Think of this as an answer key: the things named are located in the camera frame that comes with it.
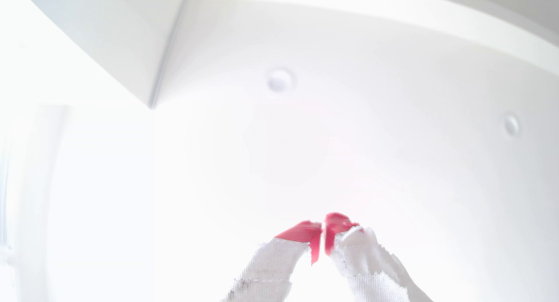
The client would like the round ceiling light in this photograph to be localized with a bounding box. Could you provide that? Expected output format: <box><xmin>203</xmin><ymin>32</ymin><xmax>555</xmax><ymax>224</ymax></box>
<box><xmin>503</xmin><ymin>113</ymin><xmax>521</xmax><ymax>137</ymax></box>
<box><xmin>267</xmin><ymin>68</ymin><xmax>294</xmax><ymax>93</ymax></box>

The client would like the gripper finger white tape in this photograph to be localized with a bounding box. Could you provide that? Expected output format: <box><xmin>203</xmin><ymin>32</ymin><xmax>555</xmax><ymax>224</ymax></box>
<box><xmin>222</xmin><ymin>220</ymin><xmax>324</xmax><ymax>302</ymax></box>
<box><xmin>324</xmin><ymin>212</ymin><xmax>434</xmax><ymax>302</ymax></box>

